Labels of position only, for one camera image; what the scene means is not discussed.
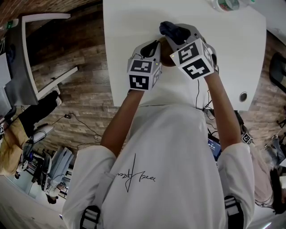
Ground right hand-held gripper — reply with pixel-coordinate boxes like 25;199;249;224
164;23;217;81

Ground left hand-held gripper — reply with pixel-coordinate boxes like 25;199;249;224
126;40;162;91

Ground brown wooden bowl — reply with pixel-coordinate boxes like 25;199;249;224
157;38;177;67

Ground dark blue cloth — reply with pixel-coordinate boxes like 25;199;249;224
159;21;190;45

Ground person's left forearm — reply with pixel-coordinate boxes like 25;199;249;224
100;89;145;157

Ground person's right forearm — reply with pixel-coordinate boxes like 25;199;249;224
203;71;244;157

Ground white table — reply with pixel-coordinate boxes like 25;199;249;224
102;0;268;112

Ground clear plastic bottle green label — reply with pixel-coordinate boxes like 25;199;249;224
210;0;257;12

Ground round table black legs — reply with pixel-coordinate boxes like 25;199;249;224
269;52;286;90

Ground person's white shirt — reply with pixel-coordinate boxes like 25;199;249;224
62;104;256;229

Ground black tablet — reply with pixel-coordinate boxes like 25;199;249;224
206;137;222;161

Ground grey desk white legs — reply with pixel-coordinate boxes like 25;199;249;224
0;13;79;107

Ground black equipment cart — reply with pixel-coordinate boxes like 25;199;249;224
20;147;49;191

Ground black cable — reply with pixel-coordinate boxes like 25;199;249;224
195;78;213;112

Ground grey black shoulder strap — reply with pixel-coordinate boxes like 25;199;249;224
223;195;241;229
80;205;101;229

